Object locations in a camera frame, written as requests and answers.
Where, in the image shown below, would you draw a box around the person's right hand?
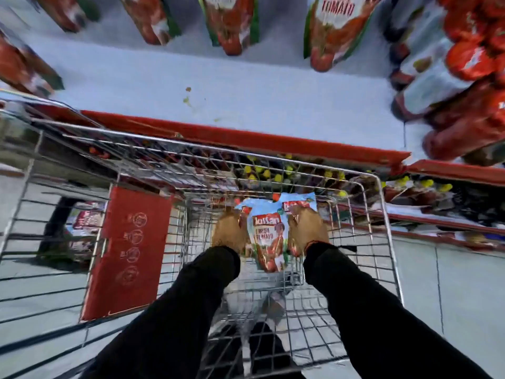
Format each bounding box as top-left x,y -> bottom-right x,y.
287,205 -> 330,258

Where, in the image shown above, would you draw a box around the person's left hand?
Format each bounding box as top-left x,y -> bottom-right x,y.
211,207 -> 249,255

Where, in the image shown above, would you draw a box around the red tomato ketchup pouch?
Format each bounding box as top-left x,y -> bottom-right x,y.
278,192 -> 319,217
246,201 -> 290,273
234,196 -> 254,220

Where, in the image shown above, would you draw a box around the person's right forearm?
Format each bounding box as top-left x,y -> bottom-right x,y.
303,242 -> 494,379

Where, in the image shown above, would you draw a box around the person's left forearm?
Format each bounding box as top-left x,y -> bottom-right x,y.
79,246 -> 241,379

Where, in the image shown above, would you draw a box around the row of yellow-capped bottles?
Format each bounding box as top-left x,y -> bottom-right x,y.
237,153 -> 454,198

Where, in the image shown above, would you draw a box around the red cart seat flap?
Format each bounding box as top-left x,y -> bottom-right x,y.
80,184 -> 175,322

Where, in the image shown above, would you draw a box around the white shelf with red edge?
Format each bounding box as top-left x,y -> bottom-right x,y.
0,0 -> 505,170

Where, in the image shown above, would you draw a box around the person's black right shoe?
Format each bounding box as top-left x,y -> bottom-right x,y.
249,321 -> 305,379

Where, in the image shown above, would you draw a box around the person's black shoe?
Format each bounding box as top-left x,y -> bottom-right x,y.
249,321 -> 305,379
203,324 -> 246,379

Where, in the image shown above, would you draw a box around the person's black left shoe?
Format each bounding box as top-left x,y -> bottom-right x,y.
203,324 -> 246,379

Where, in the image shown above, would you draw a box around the red-railed lower shelf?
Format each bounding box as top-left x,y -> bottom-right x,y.
347,159 -> 505,249

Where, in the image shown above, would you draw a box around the red white packets behind cart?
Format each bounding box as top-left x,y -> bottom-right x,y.
65,210 -> 106,254

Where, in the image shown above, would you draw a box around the red green-edged sauce pouch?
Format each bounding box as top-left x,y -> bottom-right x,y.
196,0 -> 260,56
118,0 -> 182,46
31,0 -> 101,34
303,0 -> 386,73
0,27 -> 65,97

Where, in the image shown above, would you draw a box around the pile of red tomato packs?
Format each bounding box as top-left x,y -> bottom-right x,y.
383,0 -> 505,167

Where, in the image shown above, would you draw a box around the metal wire shopping cart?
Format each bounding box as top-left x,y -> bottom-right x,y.
0,98 -> 405,379

